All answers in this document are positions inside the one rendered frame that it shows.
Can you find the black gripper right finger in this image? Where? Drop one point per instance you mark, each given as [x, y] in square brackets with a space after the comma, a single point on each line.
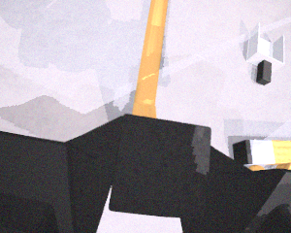
[239, 199]

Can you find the long yellow pole with dark tip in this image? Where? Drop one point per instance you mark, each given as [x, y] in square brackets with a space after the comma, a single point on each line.
[257, 153]

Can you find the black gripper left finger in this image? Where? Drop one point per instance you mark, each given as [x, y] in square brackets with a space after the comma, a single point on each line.
[74, 176]

